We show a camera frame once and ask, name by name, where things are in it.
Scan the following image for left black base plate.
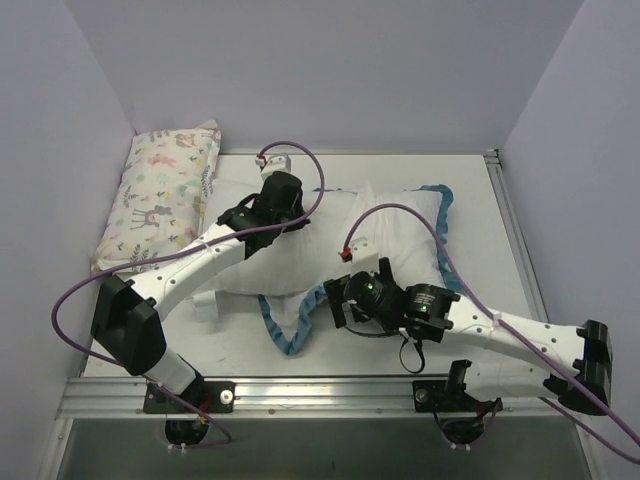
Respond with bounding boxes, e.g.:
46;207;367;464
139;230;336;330
142;379;236;414

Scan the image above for right aluminium side rail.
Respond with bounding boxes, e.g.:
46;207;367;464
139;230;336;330
483;149;549;323

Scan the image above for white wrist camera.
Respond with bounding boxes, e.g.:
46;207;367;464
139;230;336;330
339;237;379;270
255;153;291;175

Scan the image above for purple cable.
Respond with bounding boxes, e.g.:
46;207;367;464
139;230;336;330
340;203;640;464
52;140;326;446

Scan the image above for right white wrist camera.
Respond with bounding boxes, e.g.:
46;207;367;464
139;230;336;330
339;237;379;270

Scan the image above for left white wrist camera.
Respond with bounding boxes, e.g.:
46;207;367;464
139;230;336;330
255;153;291;175

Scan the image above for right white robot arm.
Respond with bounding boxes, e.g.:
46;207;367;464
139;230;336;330
323;258;612;416

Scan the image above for animal print white pillow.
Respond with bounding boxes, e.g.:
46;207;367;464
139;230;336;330
91;120;221;272

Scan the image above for aluminium mounting rail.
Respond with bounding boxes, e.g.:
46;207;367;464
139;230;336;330
57;368;555;422

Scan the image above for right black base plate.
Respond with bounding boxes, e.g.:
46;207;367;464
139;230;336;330
412;379;503;414

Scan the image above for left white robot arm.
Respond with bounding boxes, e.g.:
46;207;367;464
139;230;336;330
91;171;309;411

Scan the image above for blue white plush pillowcase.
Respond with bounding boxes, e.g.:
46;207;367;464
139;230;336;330
257;184;462;356

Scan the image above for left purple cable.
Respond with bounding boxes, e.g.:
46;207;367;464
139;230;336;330
52;140;326;446

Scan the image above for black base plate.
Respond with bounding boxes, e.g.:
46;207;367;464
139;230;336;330
142;379;236;414
412;379;503;414

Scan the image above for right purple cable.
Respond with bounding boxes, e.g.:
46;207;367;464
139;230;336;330
340;203;640;464

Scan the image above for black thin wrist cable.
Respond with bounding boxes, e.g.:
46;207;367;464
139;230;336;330
344;319;429;375

